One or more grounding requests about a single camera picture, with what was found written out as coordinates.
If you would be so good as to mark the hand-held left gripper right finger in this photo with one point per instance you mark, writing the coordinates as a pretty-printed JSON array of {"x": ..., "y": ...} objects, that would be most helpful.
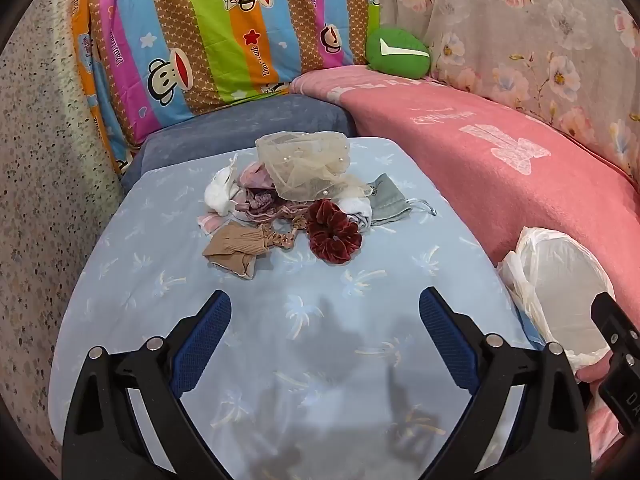
[{"x": 447, "y": 340}]

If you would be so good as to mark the light blue palm print sheet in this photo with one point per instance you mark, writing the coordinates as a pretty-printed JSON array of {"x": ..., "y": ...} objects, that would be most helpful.
[{"x": 310, "y": 320}]

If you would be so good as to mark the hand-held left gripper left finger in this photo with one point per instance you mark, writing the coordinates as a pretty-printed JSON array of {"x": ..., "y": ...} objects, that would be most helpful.
[{"x": 202, "y": 340}]

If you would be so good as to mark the pink blanket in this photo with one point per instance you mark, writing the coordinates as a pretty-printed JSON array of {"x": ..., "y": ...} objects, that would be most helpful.
[{"x": 475, "y": 170}]

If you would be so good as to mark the green round cushion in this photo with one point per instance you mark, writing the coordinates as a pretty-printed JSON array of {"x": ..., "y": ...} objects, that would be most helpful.
[{"x": 397, "y": 52}]

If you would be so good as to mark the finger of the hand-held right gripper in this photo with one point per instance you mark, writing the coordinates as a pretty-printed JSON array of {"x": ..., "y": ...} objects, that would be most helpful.
[{"x": 620, "y": 327}]

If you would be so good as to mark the beige mesh cloth with pearls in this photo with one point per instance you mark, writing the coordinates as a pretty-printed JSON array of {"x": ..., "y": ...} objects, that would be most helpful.
[{"x": 300, "y": 165}]

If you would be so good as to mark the pink and white cloth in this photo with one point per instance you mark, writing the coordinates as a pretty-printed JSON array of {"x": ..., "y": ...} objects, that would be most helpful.
[{"x": 212, "y": 222}]

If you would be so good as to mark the mauve cloth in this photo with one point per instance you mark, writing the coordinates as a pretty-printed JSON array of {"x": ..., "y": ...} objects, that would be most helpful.
[{"x": 260, "y": 200}]

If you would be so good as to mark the white plastic bag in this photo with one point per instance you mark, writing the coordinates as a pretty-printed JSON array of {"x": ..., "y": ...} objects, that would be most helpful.
[{"x": 555, "y": 280}]

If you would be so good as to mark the striped cartoon print quilt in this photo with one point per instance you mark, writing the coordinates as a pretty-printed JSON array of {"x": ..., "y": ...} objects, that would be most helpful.
[{"x": 200, "y": 35}]

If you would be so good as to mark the tan stocking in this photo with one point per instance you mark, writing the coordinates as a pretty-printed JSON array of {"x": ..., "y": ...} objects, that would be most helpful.
[{"x": 230, "y": 250}]

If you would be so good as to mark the dark red velvet scrunchie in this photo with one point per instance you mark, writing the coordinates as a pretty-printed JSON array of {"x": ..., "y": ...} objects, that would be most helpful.
[{"x": 320, "y": 220}]

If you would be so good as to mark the blue-grey cushion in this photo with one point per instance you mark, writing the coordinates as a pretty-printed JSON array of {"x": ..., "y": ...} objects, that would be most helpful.
[{"x": 225, "y": 125}]

